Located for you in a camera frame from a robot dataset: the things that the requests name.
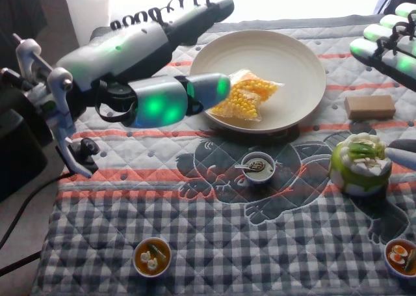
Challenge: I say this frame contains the grey quilt with bear print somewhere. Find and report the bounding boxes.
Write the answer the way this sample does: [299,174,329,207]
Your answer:
[31,14,416,296]

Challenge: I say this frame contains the bag of yellow corn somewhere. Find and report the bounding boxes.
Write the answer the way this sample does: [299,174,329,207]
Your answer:
[207,68,283,121]

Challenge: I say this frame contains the black cable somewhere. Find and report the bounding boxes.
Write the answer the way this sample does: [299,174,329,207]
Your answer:
[0,252,45,277]
[0,172,71,248]

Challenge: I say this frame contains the brown wooden block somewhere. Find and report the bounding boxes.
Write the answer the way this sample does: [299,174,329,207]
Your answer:
[344,94,397,120]

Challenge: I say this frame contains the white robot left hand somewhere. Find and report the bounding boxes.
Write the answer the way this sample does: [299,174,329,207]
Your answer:
[54,0,236,128]

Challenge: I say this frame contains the cream round plate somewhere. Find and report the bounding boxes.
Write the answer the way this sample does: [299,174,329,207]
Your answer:
[189,29,327,134]

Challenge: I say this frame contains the toy bowl of orange soup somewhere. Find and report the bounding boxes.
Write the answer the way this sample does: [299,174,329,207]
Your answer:
[133,236,172,278]

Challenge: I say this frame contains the small bowl with spoon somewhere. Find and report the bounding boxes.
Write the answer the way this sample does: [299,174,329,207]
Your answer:
[234,151,276,185]

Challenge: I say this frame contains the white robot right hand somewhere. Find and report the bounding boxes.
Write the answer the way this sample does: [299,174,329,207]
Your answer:
[349,2,416,172]

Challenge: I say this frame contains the toy bowl with egg halves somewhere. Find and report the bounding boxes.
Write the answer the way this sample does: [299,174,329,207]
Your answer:
[384,238,416,280]

